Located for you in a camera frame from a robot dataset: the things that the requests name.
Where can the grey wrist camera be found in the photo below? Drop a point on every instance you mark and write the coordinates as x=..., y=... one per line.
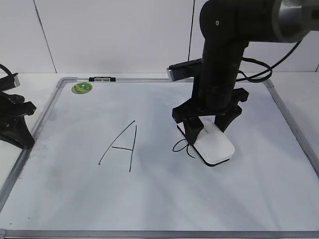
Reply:
x=9, y=82
x=184, y=70

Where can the round green magnet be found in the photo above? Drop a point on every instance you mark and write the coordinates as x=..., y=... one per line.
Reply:
x=82, y=88

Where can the white board with grey frame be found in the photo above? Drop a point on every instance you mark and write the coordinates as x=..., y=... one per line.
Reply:
x=111, y=163

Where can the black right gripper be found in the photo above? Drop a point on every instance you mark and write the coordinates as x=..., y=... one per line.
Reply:
x=190, y=111

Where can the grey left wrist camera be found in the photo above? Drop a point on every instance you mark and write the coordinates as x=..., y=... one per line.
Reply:
x=9, y=82

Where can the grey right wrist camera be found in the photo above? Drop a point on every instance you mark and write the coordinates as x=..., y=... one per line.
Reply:
x=184, y=70

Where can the white whiteboard eraser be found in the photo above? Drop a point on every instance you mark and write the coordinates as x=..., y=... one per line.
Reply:
x=212, y=146

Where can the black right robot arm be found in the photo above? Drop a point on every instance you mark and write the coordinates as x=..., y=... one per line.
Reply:
x=228, y=26

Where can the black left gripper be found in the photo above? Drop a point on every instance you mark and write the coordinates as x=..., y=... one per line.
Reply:
x=13, y=128

